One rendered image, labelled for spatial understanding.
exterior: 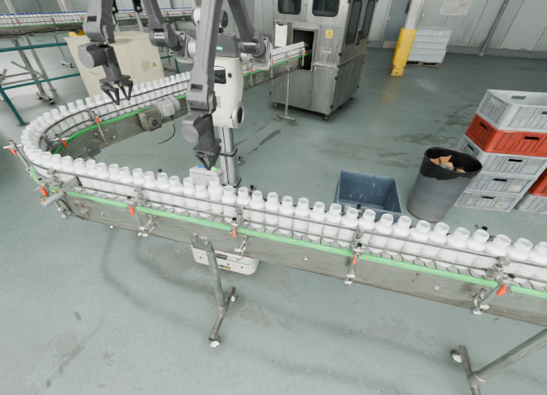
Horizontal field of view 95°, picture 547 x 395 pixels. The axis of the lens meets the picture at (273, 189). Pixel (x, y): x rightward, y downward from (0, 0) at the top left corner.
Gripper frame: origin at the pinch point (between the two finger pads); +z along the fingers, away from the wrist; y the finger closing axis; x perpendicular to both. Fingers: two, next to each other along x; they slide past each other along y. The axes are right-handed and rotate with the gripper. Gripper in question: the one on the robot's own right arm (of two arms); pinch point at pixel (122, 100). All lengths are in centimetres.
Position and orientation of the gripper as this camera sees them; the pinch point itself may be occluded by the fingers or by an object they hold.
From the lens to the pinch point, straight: 126.9
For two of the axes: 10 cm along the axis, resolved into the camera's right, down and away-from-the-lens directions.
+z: -0.3, 7.9, 6.1
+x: 9.7, 1.7, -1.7
